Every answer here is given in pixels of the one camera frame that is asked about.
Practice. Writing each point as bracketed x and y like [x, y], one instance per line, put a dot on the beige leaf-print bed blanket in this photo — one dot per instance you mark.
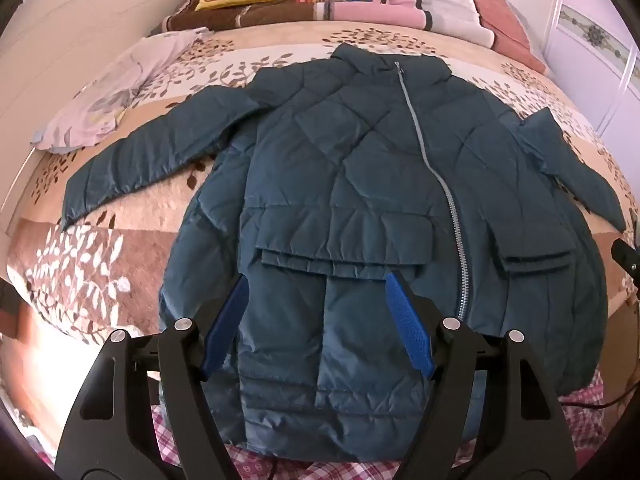
[125, 270]

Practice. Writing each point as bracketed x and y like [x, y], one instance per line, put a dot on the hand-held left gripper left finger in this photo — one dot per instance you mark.
[225, 330]

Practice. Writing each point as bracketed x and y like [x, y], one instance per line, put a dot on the pink plaid pants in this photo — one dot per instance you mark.
[585, 440]

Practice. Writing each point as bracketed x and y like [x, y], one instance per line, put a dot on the salmon pink pillow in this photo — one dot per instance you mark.
[495, 15]

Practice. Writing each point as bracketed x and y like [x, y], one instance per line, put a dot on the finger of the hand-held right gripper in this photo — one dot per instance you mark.
[627, 260]

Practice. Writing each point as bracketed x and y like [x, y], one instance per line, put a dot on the lilac floral pillow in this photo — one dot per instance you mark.
[115, 85]

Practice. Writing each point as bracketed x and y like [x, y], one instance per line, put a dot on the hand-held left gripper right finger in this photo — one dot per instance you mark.
[410, 325]

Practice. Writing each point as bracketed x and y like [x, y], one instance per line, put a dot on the dark teal quilted jacket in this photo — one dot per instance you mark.
[350, 170]

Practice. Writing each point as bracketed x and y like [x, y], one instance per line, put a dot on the white sliding-door wardrobe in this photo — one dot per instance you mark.
[595, 60]

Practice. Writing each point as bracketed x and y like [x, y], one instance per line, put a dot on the white bed headboard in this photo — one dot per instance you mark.
[75, 25]

